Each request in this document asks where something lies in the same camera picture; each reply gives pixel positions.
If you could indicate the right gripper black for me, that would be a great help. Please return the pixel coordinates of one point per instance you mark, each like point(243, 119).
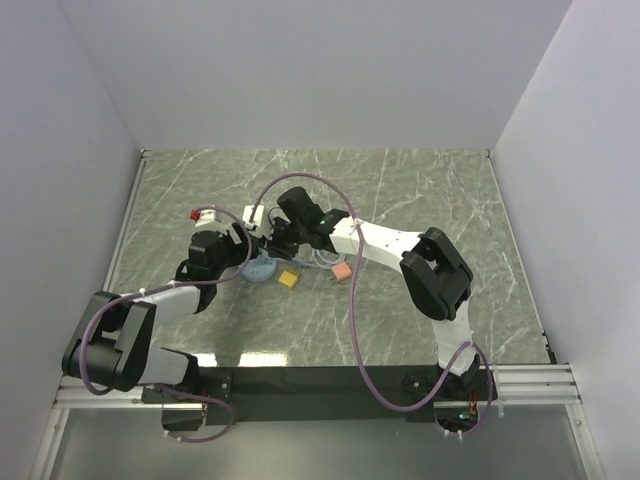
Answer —
point(274, 248)

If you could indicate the round blue power strip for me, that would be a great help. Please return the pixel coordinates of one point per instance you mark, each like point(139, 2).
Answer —
point(259, 269)

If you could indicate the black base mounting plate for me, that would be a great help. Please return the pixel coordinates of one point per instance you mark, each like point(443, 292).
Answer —
point(259, 394)

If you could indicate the yellow charger plug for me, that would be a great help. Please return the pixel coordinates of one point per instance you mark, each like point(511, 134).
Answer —
point(289, 278)

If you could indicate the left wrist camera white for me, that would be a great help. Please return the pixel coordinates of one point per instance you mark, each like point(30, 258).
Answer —
point(205, 219)

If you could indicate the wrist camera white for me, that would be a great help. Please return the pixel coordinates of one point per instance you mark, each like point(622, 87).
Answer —
point(205, 219)
point(253, 217)

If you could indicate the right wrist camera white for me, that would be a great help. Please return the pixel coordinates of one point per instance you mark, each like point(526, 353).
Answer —
point(253, 217)

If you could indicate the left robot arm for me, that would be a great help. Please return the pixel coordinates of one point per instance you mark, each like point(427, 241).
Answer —
point(111, 346)

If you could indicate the pink charger plug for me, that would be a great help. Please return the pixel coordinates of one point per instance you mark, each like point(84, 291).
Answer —
point(341, 271)

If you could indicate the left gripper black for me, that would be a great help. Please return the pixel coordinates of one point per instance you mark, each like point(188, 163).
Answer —
point(240, 250)

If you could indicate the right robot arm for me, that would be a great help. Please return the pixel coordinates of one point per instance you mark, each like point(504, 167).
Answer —
point(437, 277)

